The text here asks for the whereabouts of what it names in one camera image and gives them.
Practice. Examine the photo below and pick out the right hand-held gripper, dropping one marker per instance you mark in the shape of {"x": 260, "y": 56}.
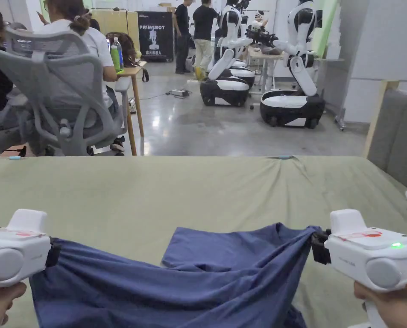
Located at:
{"x": 370, "y": 254}

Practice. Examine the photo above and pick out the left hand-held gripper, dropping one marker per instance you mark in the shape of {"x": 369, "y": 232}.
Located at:
{"x": 15, "y": 253}

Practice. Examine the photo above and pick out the dark blue shirt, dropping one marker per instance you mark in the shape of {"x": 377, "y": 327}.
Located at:
{"x": 176, "y": 287}

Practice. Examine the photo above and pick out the person's left hand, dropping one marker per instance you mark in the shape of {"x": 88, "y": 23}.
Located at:
{"x": 0, "y": 304}

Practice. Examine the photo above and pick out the person's right hand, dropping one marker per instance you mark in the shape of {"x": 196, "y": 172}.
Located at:
{"x": 394, "y": 307}

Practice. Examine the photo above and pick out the grey padded headboard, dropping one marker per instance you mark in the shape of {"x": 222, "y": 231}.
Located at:
{"x": 396, "y": 136}

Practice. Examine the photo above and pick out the bed with pale green sheet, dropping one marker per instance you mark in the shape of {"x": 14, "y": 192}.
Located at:
{"x": 128, "y": 194}

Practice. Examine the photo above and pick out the white and black wheeled robot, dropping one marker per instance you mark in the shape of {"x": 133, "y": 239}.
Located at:
{"x": 293, "y": 102}
{"x": 225, "y": 85}

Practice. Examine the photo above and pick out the desk with metal legs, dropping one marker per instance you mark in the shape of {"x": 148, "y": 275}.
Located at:
{"x": 268, "y": 68}

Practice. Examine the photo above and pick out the black bag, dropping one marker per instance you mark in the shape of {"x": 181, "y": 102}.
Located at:
{"x": 145, "y": 75}

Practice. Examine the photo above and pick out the green plastic bottle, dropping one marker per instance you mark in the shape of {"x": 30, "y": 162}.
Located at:
{"x": 116, "y": 56}

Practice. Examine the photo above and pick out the white power strip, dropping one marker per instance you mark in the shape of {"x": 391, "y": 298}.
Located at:
{"x": 180, "y": 92}

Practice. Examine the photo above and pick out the black standing banner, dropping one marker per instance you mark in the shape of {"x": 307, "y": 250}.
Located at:
{"x": 155, "y": 34}

